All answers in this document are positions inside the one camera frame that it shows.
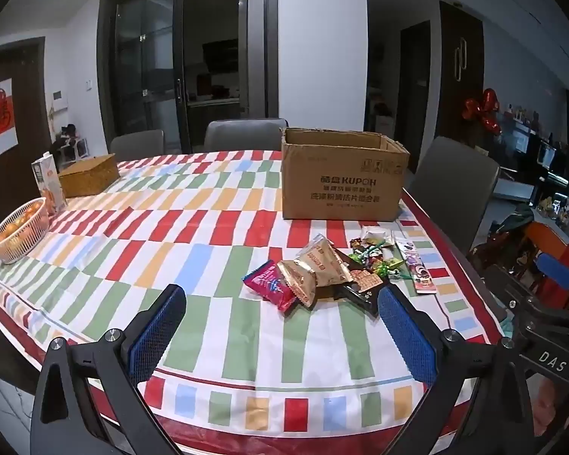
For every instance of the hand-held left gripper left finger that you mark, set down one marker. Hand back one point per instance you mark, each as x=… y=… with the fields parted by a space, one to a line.
x=157 y=336

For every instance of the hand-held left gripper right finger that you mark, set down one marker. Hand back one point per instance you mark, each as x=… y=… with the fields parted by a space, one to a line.
x=408 y=341

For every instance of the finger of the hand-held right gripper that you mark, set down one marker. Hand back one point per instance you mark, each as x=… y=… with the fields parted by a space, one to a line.
x=507 y=289

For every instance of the brown cardboard box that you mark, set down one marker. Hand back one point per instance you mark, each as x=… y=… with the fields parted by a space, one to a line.
x=341 y=189

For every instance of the person's right hand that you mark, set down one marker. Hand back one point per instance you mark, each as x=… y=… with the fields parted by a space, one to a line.
x=549 y=407

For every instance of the orange and blue plastic chair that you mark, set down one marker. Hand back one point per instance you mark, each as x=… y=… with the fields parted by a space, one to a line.
x=552 y=265

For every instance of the colourful checked tablecloth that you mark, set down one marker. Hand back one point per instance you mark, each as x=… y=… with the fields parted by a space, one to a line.
x=218 y=322

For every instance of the dark snack packet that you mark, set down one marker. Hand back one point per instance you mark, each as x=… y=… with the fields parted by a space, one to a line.
x=360 y=292

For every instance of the purple striped candy strip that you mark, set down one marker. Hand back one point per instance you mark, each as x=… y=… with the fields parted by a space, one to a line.
x=417 y=270

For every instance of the pile of wrapped candies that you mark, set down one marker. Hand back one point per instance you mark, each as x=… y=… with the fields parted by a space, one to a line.
x=377 y=263

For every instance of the small clear snack packet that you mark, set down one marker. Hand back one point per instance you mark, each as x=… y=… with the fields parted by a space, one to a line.
x=377 y=237

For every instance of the grey dining chair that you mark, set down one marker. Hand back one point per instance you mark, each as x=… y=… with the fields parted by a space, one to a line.
x=137 y=144
x=244 y=135
x=455 y=189

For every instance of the gold snack packet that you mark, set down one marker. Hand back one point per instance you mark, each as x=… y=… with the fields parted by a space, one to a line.
x=322 y=258
x=298 y=285

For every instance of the small monitor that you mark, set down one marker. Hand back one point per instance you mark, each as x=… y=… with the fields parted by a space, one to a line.
x=546 y=155

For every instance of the black television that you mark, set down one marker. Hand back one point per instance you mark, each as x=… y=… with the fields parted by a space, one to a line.
x=519 y=137

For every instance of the white plastic basket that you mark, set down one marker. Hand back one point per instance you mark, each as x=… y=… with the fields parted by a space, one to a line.
x=21 y=249

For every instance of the woven wicker box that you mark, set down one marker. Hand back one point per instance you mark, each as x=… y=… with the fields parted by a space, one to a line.
x=87 y=177

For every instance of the heap of oranges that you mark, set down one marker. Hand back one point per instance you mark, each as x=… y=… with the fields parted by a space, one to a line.
x=16 y=227

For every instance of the red foil balloon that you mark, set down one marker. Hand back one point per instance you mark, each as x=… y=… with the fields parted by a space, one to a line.
x=483 y=109

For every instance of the orange juice carton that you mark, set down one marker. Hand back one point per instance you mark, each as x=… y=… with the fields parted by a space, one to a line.
x=47 y=180

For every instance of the small shelf with toys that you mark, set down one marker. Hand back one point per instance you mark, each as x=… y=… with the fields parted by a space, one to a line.
x=71 y=144

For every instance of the dark wardrobe door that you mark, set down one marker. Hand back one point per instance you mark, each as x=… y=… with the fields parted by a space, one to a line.
x=461 y=76

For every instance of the dark brown door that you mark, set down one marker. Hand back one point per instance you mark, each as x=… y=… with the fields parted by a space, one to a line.
x=33 y=128

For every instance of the red and white door poster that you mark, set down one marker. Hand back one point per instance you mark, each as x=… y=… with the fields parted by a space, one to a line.
x=2 y=118

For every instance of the glass sliding door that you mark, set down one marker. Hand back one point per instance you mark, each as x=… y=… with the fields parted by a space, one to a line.
x=161 y=66

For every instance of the white wall intercom panel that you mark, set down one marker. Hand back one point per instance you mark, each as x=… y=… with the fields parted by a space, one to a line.
x=60 y=99

